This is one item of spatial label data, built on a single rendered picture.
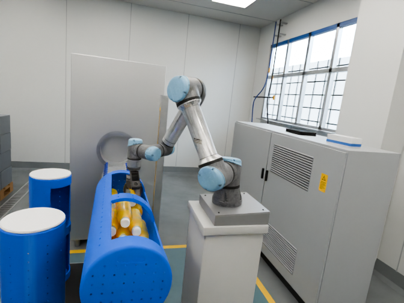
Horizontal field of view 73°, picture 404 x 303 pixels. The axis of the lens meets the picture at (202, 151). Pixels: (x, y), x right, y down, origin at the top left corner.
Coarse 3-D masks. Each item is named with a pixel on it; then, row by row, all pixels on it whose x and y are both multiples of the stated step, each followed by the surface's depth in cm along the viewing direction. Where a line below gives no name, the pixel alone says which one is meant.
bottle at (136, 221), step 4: (132, 212) 132; (136, 212) 132; (132, 216) 128; (136, 216) 127; (140, 216) 130; (132, 220) 124; (136, 220) 124; (140, 220) 126; (132, 224) 122; (136, 224) 122; (140, 224) 123; (128, 228) 124; (132, 228) 121
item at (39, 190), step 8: (32, 184) 195; (40, 184) 194; (48, 184) 195; (56, 184) 198; (64, 184) 203; (32, 192) 196; (40, 192) 195; (48, 192) 196; (56, 192) 224; (64, 192) 223; (32, 200) 198; (40, 200) 196; (48, 200) 197; (56, 200) 225; (64, 200) 224; (56, 208) 226; (64, 208) 226
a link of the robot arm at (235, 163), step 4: (224, 156) 136; (224, 160) 128; (228, 160) 128; (232, 160) 128; (236, 160) 129; (240, 160) 132; (228, 164) 126; (232, 164) 128; (236, 164) 129; (240, 164) 131; (232, 168) 126; (236, 168) 129; (240, 168) 132; (236, 172) 128; (240, 172) 133; (236, 176) 129; (232, 180) 127; (236, 180) 131; (232, 184) 130; (236, 184) 131
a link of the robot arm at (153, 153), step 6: (144, 144) 144; (156, 144) 146; (138, 150) 141; (144, 150) 140; (150, 150) 138; (156, 150) 139; (162, 150) 146; (138, 156) 143; (144, 156) 140; (150, 156) 138; (156, 156) 140
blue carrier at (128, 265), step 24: (96, 192) 148; (120, 192) 166; (144, 192) 164; (96, 216) 113; (144, 216) 150; (96, 240) 93; (120, 240) 87; (144, 240) 89; (96, 264) 82; (120, 264) 84; (144, 264) 86; (168, 264) 90; (96, 288) 83; (120, 288) 86; (144, 288) 88; (168, 288) 91
